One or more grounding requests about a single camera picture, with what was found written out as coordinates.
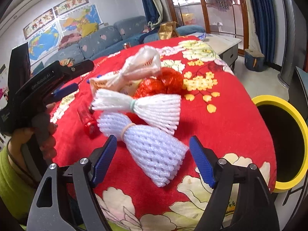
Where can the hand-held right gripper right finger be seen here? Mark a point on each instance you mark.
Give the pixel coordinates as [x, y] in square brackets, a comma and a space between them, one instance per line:
[202, 163]

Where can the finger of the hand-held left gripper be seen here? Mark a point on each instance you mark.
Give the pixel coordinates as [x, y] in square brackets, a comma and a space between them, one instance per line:
[66, 91]
[79, 67]

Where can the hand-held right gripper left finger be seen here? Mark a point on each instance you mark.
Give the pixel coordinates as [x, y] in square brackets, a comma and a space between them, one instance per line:
[105, 158]

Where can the orange white snack packet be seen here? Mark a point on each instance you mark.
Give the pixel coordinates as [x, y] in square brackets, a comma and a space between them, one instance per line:
[101, 84]

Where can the clear plastic bag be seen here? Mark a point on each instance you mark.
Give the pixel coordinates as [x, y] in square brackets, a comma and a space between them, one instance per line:
[144, 62]

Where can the white foam net green band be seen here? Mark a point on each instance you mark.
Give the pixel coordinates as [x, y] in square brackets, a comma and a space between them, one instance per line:
[156, 110]

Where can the yellow-rimmed black trash bin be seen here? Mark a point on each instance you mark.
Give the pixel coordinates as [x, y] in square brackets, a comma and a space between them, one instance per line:
[284, 149]

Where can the red mesh bag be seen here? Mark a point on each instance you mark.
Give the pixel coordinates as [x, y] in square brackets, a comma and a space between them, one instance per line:
[168, 79]

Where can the person's left forearm green sleeve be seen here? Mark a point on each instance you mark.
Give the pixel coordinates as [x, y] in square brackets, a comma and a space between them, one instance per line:
[14, 187]

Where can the person's left hand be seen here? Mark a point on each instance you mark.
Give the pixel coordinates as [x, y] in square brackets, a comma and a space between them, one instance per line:
[51, 137]

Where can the colourful clothes pile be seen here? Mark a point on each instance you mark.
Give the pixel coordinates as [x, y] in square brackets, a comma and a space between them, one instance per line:
[66, 62]

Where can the red pink clothes pile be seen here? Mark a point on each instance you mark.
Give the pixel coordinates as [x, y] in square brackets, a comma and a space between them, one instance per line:
[69, 39]

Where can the blue heart-print sofa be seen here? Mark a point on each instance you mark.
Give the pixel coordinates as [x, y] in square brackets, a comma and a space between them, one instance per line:
[101, 41]

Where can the red lighter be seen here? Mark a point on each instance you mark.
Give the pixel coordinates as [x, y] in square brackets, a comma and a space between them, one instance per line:
[87, 122]

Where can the yellow cloth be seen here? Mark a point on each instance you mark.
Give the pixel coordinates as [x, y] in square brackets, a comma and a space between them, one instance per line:
[89, 30]

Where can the red floral blanket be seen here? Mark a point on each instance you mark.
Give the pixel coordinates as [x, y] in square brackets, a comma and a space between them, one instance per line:
[228, 130]

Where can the world map poster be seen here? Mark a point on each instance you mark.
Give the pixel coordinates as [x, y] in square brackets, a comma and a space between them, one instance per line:
[43, 41]

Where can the country map poster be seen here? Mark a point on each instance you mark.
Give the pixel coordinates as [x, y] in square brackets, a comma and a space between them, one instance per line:
[79, 19]

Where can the framed calligraphy scroll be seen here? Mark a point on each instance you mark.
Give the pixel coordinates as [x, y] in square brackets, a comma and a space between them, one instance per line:
[71, 4]
[38, 24]

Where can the blue curtain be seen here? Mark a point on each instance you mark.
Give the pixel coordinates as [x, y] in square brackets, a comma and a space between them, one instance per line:
[149, 2]
[261, 21]

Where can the golden gift bag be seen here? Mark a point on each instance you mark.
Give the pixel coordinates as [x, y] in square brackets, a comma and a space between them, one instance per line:
[168, 30]

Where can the blue round stool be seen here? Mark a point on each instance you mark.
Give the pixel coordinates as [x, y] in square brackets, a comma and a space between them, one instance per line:
[253, 61]

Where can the yellow cardboard box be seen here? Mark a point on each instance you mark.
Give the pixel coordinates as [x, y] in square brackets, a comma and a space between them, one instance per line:
[188, 19]

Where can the grey coffee table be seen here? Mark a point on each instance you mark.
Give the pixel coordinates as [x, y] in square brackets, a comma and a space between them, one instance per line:
[223, 45]

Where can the grey television cabinet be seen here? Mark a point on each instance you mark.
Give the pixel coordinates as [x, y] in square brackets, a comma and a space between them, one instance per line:
[298, 91]

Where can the crumpled blue white wrapper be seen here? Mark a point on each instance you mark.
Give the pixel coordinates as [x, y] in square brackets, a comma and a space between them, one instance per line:
[203, 36]

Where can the wooden framed glass door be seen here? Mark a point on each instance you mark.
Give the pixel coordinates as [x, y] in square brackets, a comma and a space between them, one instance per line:
[204, 4]

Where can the grey tower air conditioner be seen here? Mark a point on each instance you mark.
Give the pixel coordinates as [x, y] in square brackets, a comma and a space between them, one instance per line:
[287, 41]

